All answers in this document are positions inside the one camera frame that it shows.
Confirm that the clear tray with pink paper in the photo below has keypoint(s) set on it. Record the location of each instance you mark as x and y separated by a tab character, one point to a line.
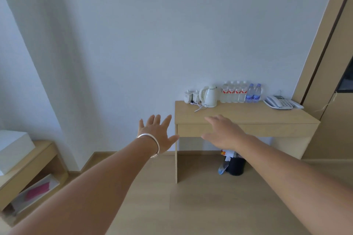
35	192

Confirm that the red label water bottle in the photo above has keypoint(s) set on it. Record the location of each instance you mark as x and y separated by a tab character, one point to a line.
225	93
237	93
243	93
231	93

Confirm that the white lidded cup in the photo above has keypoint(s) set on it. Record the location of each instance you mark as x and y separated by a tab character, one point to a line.
196	96
188	96

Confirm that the person's right thumb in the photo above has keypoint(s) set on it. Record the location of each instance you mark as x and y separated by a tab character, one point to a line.
208	136

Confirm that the black television screen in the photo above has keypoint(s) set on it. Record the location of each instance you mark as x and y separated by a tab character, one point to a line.
346	77

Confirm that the blue label water bottle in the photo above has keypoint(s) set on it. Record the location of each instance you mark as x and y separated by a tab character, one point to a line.
249	93
257	93

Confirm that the crumpled wrapper trash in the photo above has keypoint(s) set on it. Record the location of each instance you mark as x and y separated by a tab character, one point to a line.
226	154

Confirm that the blue plastic bag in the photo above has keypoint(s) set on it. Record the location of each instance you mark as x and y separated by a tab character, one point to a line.
223	168

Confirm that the white bed mattress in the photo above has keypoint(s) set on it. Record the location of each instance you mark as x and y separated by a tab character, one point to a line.
13	146

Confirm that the person's left hand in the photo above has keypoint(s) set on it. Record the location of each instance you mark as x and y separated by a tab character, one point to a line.
155	135

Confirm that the wooden wardrobe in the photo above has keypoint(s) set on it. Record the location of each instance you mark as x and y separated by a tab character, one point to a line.
328	77

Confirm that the person's right forearm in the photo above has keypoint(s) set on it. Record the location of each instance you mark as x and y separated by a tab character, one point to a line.
297	185

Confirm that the light wooden desk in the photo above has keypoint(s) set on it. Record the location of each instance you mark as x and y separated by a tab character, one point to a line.
262	120

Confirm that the white desk telephone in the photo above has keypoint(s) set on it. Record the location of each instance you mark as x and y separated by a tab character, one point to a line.
278	102

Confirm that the black trash bin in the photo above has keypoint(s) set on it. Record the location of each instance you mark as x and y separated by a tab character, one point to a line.
236	166

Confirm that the person's left forearm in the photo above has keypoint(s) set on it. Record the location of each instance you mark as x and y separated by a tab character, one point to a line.
93	188

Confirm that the wooden bedside table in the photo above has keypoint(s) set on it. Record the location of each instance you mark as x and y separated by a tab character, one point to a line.
33	171

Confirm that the person's left thumb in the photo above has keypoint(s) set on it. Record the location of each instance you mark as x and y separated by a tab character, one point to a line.
172	140

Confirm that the person's left middle finger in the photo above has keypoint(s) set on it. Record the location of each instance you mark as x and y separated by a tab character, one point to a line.
158	120

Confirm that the white electric kettle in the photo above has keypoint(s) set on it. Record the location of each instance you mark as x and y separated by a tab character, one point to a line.
210	97

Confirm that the person's right hand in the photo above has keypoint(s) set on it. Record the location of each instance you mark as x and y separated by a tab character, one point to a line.
227	134

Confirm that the person's left little finger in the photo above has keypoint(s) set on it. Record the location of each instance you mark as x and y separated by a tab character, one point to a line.
141	124

